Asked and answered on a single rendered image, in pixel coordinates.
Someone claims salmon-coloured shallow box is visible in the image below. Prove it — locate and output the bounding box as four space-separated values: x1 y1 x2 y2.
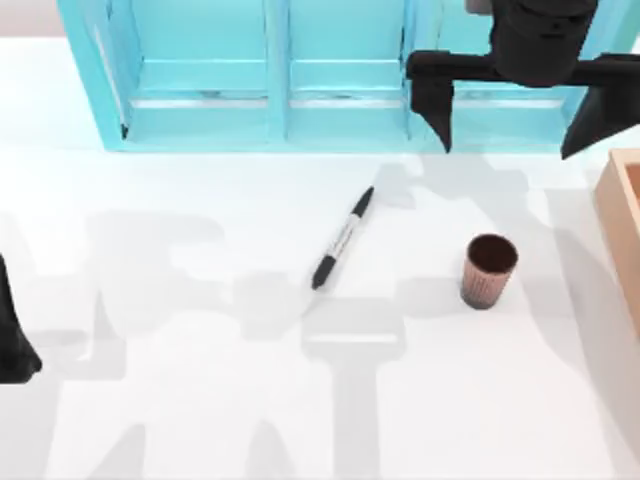
593 148 640 329

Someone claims black marker pen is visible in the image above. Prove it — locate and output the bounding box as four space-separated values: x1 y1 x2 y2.
310 185 376 291

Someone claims brown ribbed cup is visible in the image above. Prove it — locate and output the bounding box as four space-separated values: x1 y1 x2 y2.
459 233 520 312

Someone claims light blue rack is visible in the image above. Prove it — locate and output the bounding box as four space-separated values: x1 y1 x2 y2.
55 0 586 154

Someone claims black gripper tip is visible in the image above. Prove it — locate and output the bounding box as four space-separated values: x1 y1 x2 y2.
0 253 43 385

